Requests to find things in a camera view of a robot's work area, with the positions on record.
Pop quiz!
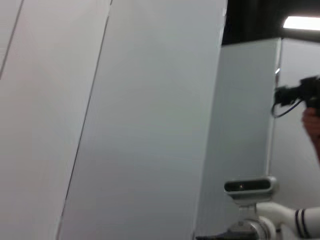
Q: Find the ceiling light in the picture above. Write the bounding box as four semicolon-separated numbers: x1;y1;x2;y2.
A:
282;15;320;30

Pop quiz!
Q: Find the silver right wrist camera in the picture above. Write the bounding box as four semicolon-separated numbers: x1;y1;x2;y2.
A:
223;175;278;218

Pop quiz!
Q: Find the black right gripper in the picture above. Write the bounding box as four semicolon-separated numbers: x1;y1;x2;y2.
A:
194;231;253;240

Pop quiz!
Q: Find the bystander hand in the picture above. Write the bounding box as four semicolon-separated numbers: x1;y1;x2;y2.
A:
301;107;320;137

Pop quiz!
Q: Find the dark device cable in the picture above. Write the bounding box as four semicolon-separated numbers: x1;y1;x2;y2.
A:
271;97;303;118

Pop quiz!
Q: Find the bystander forearm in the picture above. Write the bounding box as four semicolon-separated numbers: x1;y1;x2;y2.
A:
309;134;320;166

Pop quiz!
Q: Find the black handheld device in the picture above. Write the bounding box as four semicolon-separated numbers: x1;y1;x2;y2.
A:
273;74;320;111

